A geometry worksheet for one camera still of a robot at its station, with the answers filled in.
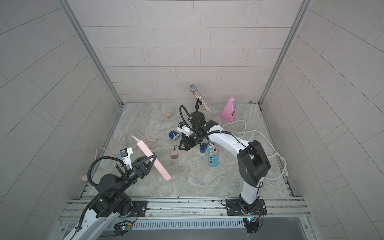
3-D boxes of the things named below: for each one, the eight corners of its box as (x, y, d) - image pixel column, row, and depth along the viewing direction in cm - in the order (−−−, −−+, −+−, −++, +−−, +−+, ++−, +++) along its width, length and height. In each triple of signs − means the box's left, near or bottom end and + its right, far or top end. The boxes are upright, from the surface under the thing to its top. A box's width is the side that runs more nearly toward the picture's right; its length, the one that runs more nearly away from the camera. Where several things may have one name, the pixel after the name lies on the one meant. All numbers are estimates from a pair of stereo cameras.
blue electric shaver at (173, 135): (168, 136, 100) (167, 134, 97) (172, 131, 102) (172, 129, 100) (175, 141, 97) (174, 139, 95) (179, 136, 100) (179, 134, 98)
